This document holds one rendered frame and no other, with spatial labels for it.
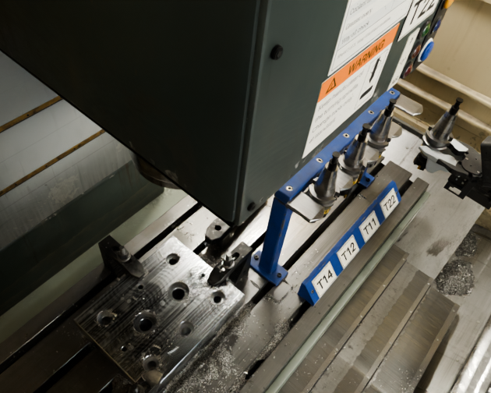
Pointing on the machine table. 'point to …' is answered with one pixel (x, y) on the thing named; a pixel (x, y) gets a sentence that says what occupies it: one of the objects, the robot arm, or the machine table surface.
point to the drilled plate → (203, 316)
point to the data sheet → (365, 26)
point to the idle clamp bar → (217, 233)
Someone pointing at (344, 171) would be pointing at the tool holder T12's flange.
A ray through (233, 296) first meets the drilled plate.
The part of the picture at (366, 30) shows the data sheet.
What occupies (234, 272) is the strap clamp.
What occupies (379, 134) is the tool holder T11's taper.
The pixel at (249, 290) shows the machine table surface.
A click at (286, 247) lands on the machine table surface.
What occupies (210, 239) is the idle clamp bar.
